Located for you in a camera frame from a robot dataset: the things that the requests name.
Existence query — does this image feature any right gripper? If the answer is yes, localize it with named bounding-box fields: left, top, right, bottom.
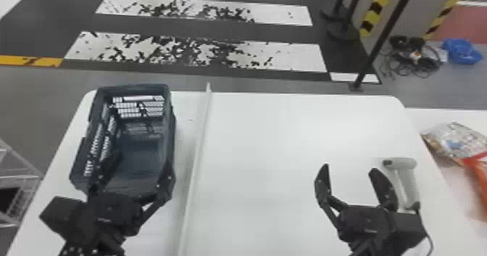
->
left=313, top=162, right=400, bottom=248

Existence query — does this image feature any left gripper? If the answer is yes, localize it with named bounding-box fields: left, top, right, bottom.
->
left=83, top=150, right=177, bottom=238

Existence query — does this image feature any blue basket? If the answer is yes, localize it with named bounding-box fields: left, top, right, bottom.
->
left=69, top=83, right=177, bottom=204

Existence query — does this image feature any hand scanner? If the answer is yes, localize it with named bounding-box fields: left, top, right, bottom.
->
left=381, top=157, right=422, bottom=213

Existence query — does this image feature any silver snack packet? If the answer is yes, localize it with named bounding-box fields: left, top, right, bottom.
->
left=420, top=121, right=487, bottom=168

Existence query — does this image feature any grey crate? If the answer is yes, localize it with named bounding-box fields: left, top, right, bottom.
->
left=0, top=136, right=43, bottom=228

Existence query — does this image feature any orange snack packet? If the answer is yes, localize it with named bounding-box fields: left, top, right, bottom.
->
left=461, top=150, right=487, bottom=213

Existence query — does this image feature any blue bag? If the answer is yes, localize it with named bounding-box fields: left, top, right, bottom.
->
left=441, top=38, right=484, bottom=66

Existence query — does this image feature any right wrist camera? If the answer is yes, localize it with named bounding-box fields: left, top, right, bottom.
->
left=389, top=210, right=428, bottom=246

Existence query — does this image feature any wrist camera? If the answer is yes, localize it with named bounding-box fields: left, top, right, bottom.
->
left=39, top=195, right=87, bottom=234
left=389, top=210, right=428, bottom=246

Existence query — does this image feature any white divider rail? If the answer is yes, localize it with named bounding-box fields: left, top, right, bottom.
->
left=178, top=82, right=213, bottom=256

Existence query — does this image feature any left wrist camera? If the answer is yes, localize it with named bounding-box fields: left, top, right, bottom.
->
left=39, top=195, right=87, bottom=234

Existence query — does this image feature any black floor cable bundle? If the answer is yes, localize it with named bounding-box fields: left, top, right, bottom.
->
left=380, top=35, right=444, bottom=79

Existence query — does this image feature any yellow black striped post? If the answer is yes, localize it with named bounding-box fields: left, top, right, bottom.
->
left=423, top=0, right=472, bottom=41
left=358, top=0, right=397, bottom=38

